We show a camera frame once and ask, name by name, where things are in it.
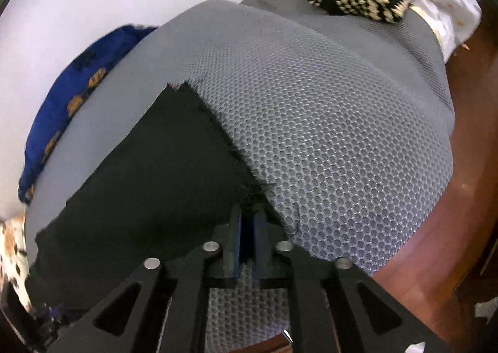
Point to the blue patterned pillow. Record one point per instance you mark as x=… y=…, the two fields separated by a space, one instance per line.
x=58 y=104

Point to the white crumpled object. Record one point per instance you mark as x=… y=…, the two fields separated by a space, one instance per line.
x=486 y=308

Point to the white floral pillow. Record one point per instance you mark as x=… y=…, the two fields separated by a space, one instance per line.
x=11 y=259

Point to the grey mesh mat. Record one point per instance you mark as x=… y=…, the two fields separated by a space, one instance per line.
x=311 y=143

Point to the black pants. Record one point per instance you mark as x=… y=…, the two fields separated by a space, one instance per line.
x=155 y=181

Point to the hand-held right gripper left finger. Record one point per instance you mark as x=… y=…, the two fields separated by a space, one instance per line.
x=237 y=252

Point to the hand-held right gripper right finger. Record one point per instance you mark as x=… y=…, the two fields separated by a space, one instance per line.
x=260 y=252

